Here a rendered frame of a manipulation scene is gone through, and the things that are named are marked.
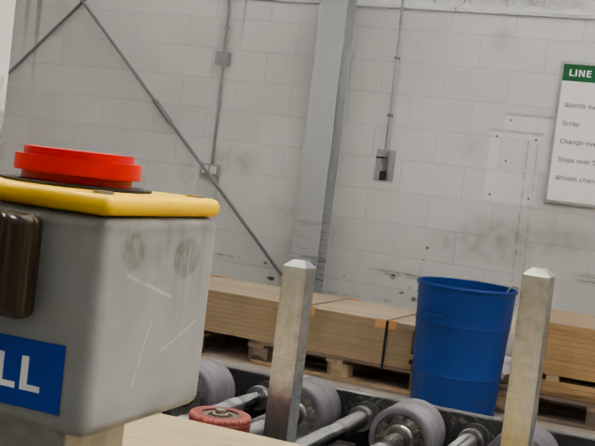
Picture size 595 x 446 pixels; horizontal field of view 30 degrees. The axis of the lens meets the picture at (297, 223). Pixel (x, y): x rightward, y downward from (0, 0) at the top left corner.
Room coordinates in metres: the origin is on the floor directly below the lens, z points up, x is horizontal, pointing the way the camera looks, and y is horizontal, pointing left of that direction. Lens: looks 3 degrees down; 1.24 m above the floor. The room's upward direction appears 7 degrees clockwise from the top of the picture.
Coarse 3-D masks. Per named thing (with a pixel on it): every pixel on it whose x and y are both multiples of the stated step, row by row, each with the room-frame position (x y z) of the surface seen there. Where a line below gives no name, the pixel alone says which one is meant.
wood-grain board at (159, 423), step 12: (144, 420) 1.35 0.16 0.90; (156, 420) 1.36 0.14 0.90; (168, 420) 1.36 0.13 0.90; (180, 420) 1.37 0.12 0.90; (192, 420) 1.38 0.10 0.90; (132, 432) 1.29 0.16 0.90; (144, 432) 1.29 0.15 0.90; (156, 432) 1.30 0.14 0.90; (168, 432) 1.31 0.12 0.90; (180, 432) 1.31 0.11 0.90; (192, 432) 1.32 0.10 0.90; (204, 432) 1.33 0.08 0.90; (216, 432) 1.33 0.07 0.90; (228, 432) 1.34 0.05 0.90; (240, 432) 1.35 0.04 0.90; (132, 444) 1.23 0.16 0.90; (144, 444) 1.24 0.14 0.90; (156, 444) 1.25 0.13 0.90; (168, 444) 1.25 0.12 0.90; (180, 444) 1.26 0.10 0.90; (192, 444) 1.26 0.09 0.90; (204, 444) 1.27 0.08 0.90; (216, 444) 1.28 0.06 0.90; (228, 444) 1.28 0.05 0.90; (240, 444) 1.29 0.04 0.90; (252, 444) 1.30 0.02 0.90; (264, 444) 1.30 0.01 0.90; (276, 444) 1.31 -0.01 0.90; (288, 444) 1.32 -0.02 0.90; (300, 444) 1.32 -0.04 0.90
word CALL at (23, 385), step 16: (0, 336) 0.32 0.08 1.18; (16, 336) 0.32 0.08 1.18; (0, 352) 0.32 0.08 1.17; (16, 352) 0.32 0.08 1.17; (32, 352) 0.32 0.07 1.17; (48, 352) 0.31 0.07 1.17; (64, 352) 0.31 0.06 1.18; (0, 368) 0.32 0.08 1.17; (16, 368) 0.32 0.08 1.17; (32, 368) 0.32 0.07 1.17; (48, 368) 0.31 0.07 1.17; (0, 384) 0.32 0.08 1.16; (16, 384) 0.32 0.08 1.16; (32, 384) 0.32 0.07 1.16; (48, 384) 0.31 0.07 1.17; (0, 400) 0.32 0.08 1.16; (16, 400) 0.32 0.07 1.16; (32, 400) 0.32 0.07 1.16; (48, 400) 0.31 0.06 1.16
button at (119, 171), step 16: (16, 160) 0.34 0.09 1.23; (32, 160) 0.34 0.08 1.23; (48, 160) 0.34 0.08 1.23; (64, 160) 0.33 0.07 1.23; (80, 160) 0.33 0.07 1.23; (96, 160) 0.34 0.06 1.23; (112, 160) 0.34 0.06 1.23; (128, 160) 0.35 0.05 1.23; (32, 176) 0.34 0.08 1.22; (48, 176) 0.34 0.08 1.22; (64, 176) 0.34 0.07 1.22; (80, 176) 0.34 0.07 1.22; (96, 176) 0.34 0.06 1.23; (112, 176) 0.34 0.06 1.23; (128, 176) 0.35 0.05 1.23
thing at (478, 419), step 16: (240, 368) 2.08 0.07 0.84; (240, 384) 2.08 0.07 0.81; (256, 384) 2.07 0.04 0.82; (352, 400) 1.99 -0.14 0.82; (368, 400) 1.98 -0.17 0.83; (384, 400) 1.97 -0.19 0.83; (400, 400) 1.96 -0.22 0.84; (256, 416) 2.07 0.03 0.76; (448, 416) 1.93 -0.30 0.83; (464, 416) 1.92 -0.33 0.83; (480, 416) 1.91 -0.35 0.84; (368, 432) 1.98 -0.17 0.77; (448, 432) 1.93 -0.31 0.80; (496, 432) 1.89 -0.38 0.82; (560, 432) 1.86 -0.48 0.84
